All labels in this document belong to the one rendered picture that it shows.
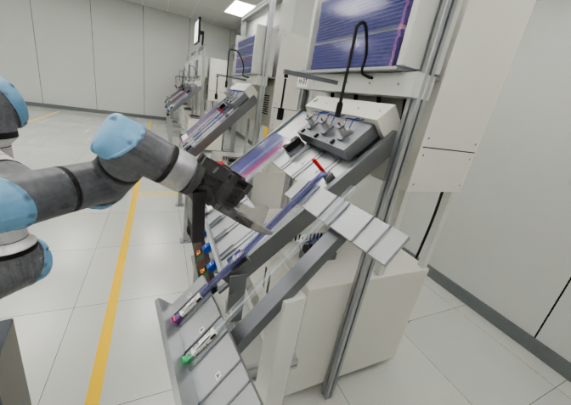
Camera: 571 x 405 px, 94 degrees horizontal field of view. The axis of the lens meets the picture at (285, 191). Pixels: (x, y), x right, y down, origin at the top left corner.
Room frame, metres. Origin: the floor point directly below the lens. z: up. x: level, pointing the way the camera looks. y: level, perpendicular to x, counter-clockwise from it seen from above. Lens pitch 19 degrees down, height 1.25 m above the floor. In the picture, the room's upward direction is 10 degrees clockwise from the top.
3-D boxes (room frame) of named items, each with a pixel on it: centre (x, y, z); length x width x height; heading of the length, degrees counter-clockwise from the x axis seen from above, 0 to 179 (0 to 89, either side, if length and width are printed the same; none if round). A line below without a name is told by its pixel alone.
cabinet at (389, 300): (1.26, -0.27, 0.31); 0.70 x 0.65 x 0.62; 27
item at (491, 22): (1.41, -0.57, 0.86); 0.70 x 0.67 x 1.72; 27
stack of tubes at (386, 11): (1.15, -0.19, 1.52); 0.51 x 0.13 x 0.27; 27
